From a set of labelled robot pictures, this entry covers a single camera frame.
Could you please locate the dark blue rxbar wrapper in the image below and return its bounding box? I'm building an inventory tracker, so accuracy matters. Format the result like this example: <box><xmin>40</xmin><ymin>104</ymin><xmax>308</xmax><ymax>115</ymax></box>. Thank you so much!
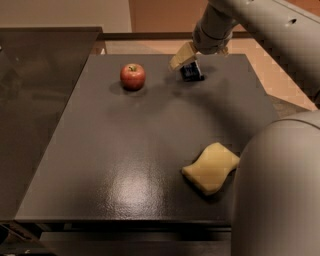
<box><xmin>180</xmin><ymin>61</ymin><xmax>204</xmax><ymax>82</ymax></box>

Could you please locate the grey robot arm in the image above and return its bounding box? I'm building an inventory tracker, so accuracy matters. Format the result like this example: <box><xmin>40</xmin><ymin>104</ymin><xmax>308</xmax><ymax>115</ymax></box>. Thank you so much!
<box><xmin>192</xmin><ymin>0</ymin><xmax>320</xmax><ymax>256</ymax></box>

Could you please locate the yellow sponge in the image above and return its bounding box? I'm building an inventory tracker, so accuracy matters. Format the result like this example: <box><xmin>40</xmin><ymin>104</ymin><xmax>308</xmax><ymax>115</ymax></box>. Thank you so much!
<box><xmin>182</xmin><ymin>143</ymin><xmax>240</xmax><ymax>196</ymax></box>

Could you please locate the red apple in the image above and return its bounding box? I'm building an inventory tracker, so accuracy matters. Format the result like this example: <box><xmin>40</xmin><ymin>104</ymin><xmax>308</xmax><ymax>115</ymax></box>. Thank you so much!
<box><xmin>120</xmin><ymin>63</ymin><xmax>146</xmax><ymax>91</ymax></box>

